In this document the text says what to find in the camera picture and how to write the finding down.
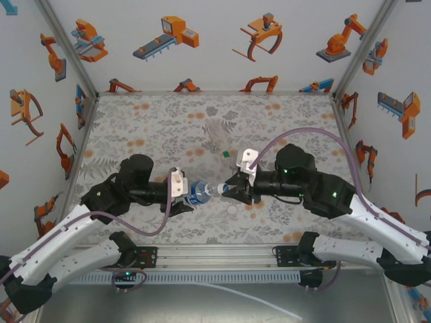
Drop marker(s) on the blue bottle cap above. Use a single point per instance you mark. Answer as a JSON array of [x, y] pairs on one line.
[[221, 189]]

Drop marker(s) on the blue label plastic bottle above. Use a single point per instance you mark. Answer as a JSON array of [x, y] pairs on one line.
[[198, 195]]

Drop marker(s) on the clear bottle with green label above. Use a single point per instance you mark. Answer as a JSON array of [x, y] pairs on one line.
[[215, 134]]

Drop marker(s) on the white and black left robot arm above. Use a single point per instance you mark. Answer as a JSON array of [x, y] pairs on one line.
[[60, 232]]

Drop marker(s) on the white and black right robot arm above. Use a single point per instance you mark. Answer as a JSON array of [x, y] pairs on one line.
[[387, 228]]

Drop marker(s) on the floral patterned tablecloth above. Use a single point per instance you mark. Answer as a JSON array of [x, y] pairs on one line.
[[151, 128]]

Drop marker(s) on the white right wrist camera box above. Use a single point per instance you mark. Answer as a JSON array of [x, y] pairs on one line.
[[247, 156]]

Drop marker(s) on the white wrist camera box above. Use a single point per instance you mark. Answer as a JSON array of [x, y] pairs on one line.
[[177, 183], [247, 156]]

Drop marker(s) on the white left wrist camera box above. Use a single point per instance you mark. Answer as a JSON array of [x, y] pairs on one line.
[[177, 183]]

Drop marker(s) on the aluminium side frame rail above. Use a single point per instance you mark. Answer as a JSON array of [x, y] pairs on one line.
[[353, 161], [79, 161]]

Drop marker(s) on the aluminium front frame rail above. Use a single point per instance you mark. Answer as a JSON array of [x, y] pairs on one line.
[[215, 257]]

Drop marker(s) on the aluminium frame post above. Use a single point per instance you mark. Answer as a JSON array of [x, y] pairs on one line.
[[67, 47], [363, 50]]

